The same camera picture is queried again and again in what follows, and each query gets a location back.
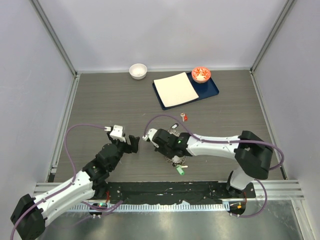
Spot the red headed key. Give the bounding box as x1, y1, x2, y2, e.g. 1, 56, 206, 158
180, 112, 188, 122

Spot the metal key organizer blue handle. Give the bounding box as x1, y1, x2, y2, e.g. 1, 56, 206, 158
165, 156, 186, 167

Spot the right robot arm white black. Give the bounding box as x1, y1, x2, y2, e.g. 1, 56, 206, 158
143, 128, 273, 198

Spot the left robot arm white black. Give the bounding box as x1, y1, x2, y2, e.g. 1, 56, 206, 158
10, 135, 140, 240

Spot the black key tag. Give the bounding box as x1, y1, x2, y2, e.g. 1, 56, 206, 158
170, 123, 179, 129

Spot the green key tag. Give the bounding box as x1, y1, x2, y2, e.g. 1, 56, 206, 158
176, 166, 185, 176

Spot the white square plate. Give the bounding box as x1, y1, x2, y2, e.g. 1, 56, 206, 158
153, 72, 199, 108

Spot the dark blue tray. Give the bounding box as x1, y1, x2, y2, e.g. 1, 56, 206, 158
152, 72, 219, 110

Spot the white bowl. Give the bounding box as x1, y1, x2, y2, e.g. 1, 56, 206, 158
129, 63, 148, 80

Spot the orange patterned bowl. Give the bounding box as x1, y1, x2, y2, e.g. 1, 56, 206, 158
191, 66, 211, 84

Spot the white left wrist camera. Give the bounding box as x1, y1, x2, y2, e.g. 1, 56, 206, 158
104, 124, 127, 143

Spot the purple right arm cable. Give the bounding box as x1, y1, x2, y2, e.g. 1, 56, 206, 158
144, 114, 285, 218

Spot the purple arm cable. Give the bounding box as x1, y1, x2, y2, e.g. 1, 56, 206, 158
144, 114, 285, 218
9, 123, 126, 240

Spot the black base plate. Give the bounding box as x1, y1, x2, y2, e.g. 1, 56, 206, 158
86, 181, 256, 205

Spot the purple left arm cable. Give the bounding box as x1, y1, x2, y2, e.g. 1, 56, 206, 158
9, 123, 126, 240

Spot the slotted cable duct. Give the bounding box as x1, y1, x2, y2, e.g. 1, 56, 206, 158
64, 201, 230, 213

